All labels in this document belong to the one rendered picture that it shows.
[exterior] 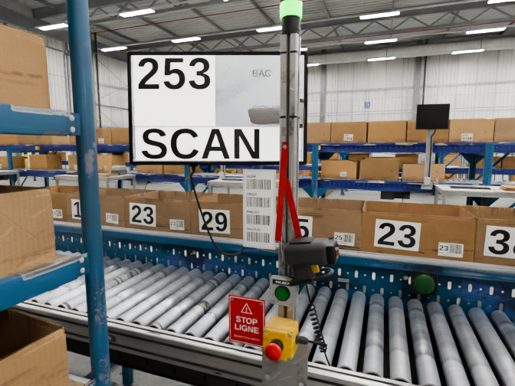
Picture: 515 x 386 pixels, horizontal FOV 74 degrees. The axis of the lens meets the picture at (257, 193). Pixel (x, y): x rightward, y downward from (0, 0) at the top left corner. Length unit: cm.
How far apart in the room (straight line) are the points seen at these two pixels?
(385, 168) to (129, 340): 493
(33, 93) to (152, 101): 49
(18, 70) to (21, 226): 20
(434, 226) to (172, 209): 113
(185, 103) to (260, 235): 41
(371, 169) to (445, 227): 430
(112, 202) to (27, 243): 140
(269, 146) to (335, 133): 506
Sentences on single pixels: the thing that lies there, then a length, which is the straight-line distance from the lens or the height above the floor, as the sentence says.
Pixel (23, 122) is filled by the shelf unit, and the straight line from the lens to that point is 49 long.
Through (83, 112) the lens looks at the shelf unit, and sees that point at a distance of 55.
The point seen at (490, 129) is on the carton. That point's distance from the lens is 607.
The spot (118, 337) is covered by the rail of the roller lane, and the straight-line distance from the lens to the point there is 123.
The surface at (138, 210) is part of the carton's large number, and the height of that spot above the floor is 99.
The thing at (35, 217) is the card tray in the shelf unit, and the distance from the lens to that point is 55.
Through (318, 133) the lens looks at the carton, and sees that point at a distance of 601.
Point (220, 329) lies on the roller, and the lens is 113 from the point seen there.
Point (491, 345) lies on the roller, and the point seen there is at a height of 74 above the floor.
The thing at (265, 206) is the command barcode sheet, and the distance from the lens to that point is 84.
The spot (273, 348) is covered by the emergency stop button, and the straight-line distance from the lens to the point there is 84.
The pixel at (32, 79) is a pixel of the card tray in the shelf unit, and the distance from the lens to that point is 55.
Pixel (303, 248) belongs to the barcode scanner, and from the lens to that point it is 77.
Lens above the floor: 129
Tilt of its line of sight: 7 degrees down
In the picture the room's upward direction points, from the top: straight up
